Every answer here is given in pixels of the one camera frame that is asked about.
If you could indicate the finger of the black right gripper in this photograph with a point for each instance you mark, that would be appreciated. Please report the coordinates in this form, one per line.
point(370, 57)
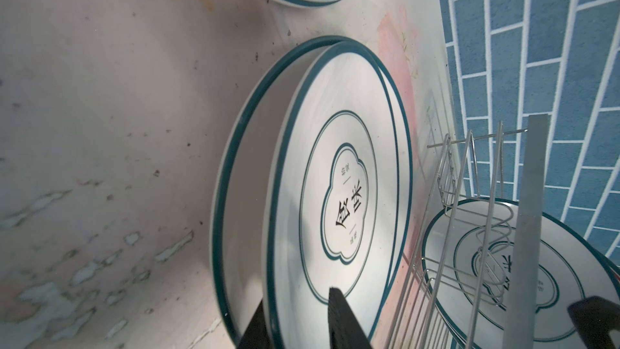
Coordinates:
point(594, 318)

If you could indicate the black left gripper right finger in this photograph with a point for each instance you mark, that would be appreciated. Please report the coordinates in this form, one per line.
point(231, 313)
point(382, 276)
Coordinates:
point(344, 330)

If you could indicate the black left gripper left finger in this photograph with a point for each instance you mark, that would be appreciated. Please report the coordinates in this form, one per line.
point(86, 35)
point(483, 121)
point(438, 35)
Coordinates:
point(256, 335)

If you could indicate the white plate green flower emblem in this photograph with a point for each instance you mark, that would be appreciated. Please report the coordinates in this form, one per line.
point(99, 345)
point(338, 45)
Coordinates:
point(241, 187)

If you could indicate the steel wire dish rack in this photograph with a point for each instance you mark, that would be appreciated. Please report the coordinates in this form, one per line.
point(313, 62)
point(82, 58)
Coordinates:
point(449, 272)

